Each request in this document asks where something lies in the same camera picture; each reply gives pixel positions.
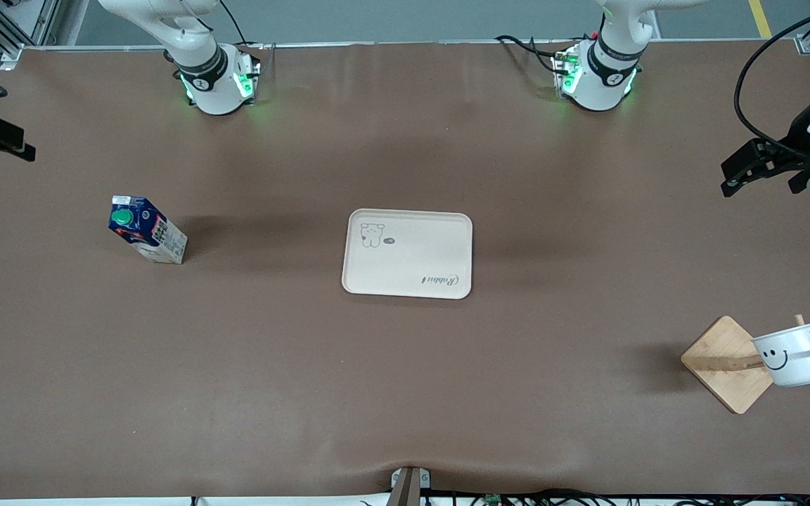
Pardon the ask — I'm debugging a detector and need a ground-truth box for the black right arm base cable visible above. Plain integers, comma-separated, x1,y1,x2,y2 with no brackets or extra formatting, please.
218,0,266,51

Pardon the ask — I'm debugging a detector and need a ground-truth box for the beige plastic tray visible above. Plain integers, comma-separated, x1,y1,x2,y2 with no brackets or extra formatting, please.
341,209,474,301

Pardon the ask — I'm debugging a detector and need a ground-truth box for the brown table mat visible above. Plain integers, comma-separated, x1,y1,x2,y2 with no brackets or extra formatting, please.
0,41,810,501

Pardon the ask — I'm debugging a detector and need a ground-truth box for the blue milk carton green cap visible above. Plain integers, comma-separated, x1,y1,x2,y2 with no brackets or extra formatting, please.
108,195,188,266

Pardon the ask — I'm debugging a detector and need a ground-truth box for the black left arm base cable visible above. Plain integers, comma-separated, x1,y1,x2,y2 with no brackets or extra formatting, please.
494,34,569,75

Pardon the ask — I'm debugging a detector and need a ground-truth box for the white smiley cup black handle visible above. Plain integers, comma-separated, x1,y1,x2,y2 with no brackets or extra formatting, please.
751,323,810,388

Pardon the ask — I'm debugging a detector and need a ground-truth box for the wooden cup rack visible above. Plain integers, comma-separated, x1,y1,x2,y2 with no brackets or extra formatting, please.
681,313,810,415

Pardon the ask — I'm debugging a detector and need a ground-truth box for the black arm base cable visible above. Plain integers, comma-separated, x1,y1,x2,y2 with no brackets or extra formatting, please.
494,34,569,75
218,0,266,51

